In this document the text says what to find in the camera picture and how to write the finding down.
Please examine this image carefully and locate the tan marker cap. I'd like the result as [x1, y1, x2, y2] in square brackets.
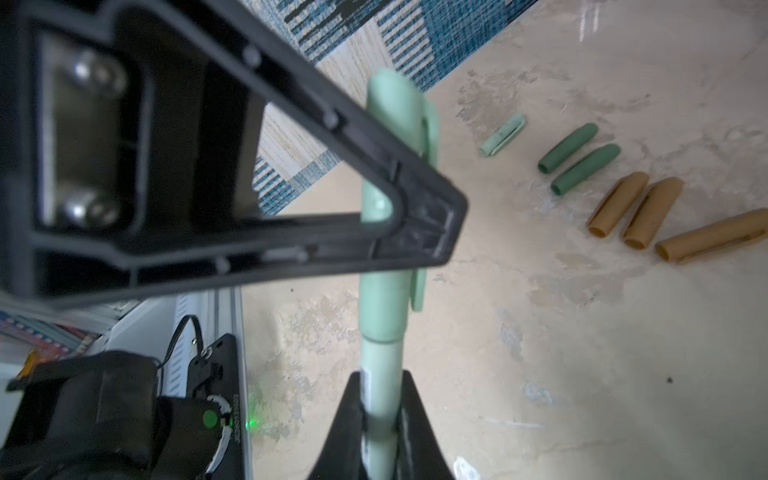
[586, 172, 650, 238]
[622, 177, 683, 250]

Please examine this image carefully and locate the green marker cap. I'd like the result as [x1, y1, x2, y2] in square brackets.
[550, 144, 621, 196]
[537, 122, 599, 174]

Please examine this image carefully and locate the mint pen cap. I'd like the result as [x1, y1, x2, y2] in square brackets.
[480, 113, 526, 157]
[358, 68, 439, 344]

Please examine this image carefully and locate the mint highlighter pen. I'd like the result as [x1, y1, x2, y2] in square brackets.
[360, 337, 403, 479]

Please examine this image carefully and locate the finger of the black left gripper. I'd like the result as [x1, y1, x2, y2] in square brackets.
[1, 1, 468, 308]

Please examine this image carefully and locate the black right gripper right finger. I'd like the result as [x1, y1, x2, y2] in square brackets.
[395, 370, 454, 480]

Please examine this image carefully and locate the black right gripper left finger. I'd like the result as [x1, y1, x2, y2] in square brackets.
[308, 371, 363, 480]

